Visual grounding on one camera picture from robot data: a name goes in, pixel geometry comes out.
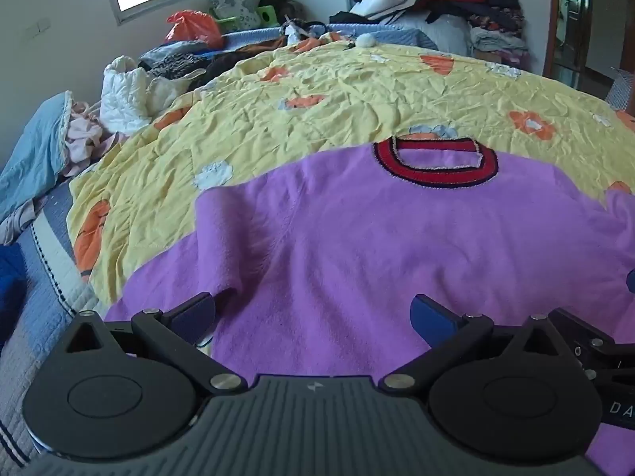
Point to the wooden door frame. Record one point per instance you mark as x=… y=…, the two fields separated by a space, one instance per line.
x=551 y=20

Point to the green plastic box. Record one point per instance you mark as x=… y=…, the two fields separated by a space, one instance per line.
x=268 y=15

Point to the orange plastic bag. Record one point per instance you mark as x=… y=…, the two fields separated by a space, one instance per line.
x=193 y=29

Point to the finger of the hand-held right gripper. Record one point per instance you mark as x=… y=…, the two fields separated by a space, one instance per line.
x=631 y=281

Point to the checked cloth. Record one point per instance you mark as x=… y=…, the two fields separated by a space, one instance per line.
x=622 y=89

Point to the purple sweater with red collar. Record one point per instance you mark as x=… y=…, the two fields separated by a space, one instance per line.
x=372 y=258

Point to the dark patterned clothes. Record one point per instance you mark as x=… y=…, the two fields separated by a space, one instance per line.
x=178 y=59

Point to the white quilted jacket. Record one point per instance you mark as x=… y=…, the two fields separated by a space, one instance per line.
x=124 y=94

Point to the floral pillow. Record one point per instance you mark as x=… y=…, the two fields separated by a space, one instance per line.
x=233 y=5

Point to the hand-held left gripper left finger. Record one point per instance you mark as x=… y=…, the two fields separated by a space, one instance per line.
x=194 y=313

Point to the dark backpack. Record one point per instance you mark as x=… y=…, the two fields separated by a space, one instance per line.
x=280 y=2

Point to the white fluffy ball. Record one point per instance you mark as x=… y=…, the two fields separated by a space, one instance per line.
x=367 y=40

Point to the light blue cloth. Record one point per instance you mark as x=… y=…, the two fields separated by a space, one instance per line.
x=34 y=153

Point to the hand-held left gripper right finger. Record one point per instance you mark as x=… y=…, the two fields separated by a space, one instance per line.
x=432 y=318

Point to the yellow flower printed blanket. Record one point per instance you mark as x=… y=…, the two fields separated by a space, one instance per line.
x=347 y=89

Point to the dark blue cloth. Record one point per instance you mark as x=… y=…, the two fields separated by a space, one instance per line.
x=10 y=287

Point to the pile of folded clothes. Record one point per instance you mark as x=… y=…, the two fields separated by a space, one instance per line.
x=446 y=5

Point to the pink cloth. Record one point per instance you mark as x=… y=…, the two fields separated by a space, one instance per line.
x=87 y=134

